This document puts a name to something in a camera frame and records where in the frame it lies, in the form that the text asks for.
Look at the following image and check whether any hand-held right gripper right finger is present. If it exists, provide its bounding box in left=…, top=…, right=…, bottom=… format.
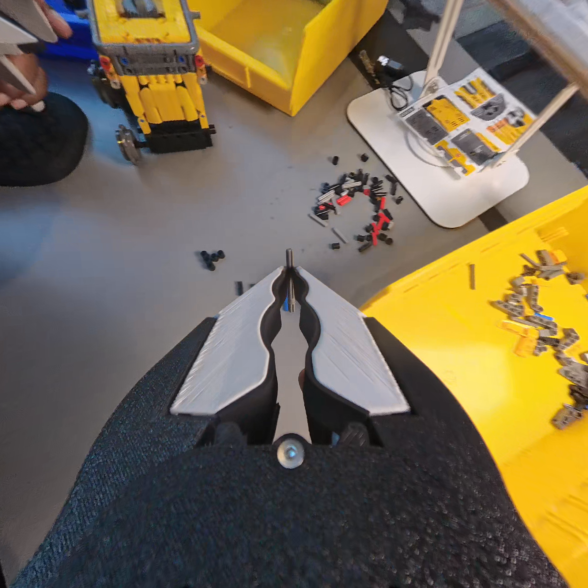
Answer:
left=296, top=265, right=412, bottom=434

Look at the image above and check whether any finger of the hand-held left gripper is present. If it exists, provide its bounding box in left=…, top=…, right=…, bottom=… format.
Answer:
left=0, top=54, right=39, bottom=95
left=0, top=0, right=58, bottom=45

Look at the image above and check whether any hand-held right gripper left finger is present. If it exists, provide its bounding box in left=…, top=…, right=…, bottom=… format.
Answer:
left=170, top=267, right=287, bottom=434

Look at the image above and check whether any yellow toy brick vehicle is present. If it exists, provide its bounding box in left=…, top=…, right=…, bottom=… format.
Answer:
left=88, top=0, right=217, bottom=166

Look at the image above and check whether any grey desk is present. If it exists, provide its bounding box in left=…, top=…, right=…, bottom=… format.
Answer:
left=0, top=37, right=588, bottom=588

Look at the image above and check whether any person's left hand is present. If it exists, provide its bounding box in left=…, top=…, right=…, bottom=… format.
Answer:
left=0, top=0, right=72, bottom=113

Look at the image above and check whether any blue plastic bin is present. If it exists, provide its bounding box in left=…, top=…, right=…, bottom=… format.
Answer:
left=42, top=0, right=94, bottom=61

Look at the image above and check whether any yellow plastic bin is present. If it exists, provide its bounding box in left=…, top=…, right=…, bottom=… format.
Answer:
left=189, top=0, right=389, bottom=117
left=361, top=184, right=588, bottom=588

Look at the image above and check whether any pile of small brick pieces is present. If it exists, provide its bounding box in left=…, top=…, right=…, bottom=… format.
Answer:
left=308, top=152, right=405, bottom=253

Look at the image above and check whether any pile of grey brick pieces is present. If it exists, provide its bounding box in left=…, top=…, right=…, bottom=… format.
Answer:
left=467, top=248, right=588, bottom=431

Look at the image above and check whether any white oval board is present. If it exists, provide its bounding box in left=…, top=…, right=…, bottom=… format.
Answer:
left=347, top=69, right=531, bottom=228

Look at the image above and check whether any building instruction booklet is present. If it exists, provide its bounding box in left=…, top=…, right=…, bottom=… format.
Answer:
left=402, top=67, right=536, bottom=175

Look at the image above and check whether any black flat pad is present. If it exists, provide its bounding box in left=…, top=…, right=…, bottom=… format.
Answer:
left=348, top=0, right=460, bottom=97

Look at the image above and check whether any black cable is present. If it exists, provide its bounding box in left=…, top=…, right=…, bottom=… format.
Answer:
left=359, top=51, right=416, bottom=113

